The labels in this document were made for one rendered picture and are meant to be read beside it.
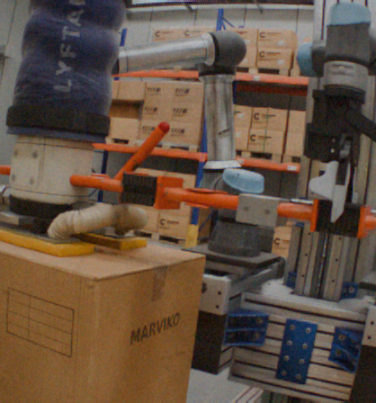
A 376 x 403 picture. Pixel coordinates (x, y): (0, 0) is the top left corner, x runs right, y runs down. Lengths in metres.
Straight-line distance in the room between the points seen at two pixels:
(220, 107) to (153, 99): 7.81
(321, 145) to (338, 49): 0.16
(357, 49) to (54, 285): 0.61
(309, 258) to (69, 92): 0.83
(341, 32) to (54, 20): 0.55
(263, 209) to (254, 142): 7.70
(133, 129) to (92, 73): 8.49
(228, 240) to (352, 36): 0.76
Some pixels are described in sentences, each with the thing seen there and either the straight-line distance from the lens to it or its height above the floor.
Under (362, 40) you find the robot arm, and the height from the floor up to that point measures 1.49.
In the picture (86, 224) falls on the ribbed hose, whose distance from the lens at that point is 0.91.
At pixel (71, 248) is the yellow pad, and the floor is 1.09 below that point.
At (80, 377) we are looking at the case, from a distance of 0.84.
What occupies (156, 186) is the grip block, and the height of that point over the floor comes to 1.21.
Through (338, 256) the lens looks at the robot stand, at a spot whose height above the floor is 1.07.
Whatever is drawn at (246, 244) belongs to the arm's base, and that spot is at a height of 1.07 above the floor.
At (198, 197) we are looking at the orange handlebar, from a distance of 0.87.
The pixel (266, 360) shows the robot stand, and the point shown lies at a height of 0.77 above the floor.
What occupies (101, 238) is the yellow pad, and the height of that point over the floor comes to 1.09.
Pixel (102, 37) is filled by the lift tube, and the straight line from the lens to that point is 1.05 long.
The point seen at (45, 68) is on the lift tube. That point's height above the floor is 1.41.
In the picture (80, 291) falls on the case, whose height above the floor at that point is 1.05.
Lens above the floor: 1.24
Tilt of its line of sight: 3 degrees down
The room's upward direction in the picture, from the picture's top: 7 degrees clockwise
